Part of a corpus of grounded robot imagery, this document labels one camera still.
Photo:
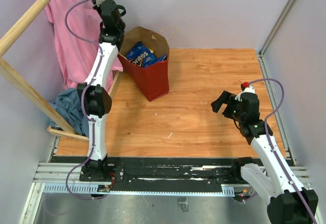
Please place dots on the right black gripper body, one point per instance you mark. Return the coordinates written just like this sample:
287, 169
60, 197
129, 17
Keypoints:
231, 110

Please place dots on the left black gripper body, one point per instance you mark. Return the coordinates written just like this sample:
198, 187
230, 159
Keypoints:
100, 7

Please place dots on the blue Doritos chip bag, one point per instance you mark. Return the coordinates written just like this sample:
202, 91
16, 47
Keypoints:
143, 56

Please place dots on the red paper bag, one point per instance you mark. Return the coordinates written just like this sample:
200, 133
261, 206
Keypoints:
153, 80

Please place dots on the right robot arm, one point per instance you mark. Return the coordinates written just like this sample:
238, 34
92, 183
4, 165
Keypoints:
287, 200

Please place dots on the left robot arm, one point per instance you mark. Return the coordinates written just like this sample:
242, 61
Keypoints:
95, 100

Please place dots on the blue cloth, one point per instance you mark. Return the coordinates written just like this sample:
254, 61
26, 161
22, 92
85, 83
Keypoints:
68, 105

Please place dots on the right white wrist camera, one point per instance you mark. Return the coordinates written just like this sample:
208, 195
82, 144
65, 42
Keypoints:
245, 88

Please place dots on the aluminium frame post right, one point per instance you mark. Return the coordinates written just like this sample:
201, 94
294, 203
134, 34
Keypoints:
281, 19

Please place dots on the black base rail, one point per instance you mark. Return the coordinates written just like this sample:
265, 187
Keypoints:
209, 177

